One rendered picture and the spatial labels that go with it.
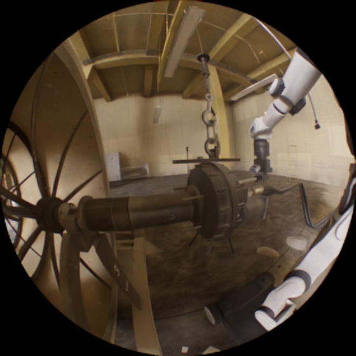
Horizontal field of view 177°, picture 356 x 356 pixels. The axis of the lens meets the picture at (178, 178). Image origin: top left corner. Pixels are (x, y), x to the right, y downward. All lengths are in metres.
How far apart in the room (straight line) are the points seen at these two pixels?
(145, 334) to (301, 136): 8.66
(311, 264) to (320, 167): 7.53
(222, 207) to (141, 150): 8.21
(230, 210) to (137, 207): 0.26
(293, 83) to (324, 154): 7.59
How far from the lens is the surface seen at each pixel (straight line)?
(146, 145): 8.44
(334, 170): 7.95
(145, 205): 0.34
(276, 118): 0.51
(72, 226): 0.42
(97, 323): 1.07
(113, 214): 0.35
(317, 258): 0.54
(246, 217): 0.53
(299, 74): 0.41
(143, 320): 0.94
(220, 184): 0.32
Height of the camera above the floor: 1.08
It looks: 9 degrees down
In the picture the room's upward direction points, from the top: 3 degrees counter-clockwise
